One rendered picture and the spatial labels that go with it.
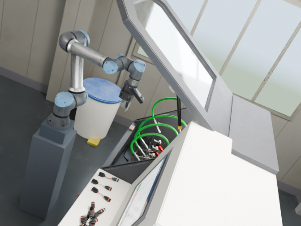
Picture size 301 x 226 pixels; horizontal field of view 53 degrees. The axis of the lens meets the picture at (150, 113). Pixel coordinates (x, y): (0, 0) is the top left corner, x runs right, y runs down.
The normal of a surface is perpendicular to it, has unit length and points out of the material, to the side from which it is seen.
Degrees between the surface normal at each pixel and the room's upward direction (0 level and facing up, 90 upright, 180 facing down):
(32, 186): 90
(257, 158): 0
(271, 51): 90
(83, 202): 0
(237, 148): 0
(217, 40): 90
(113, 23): 90
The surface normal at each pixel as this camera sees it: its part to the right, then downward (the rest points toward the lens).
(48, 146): -0.17, 0.47
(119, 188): 0.34, -0.79
